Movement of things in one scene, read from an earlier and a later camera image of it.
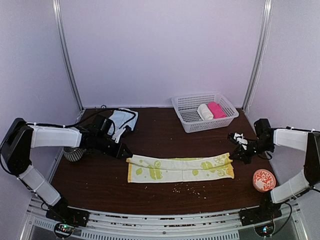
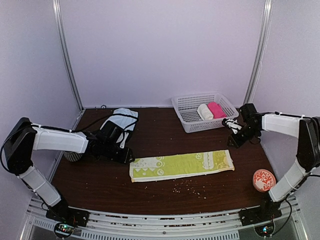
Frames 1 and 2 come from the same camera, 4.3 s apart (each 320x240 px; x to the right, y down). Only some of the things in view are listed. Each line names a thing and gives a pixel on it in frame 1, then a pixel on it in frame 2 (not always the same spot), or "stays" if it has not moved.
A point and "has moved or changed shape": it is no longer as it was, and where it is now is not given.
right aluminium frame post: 260,52 stays
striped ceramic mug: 73,154 stays
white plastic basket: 204,111 stays
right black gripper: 243,155 to 237,143
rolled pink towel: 216,110 stays
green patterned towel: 147,169 has moved or changed shape
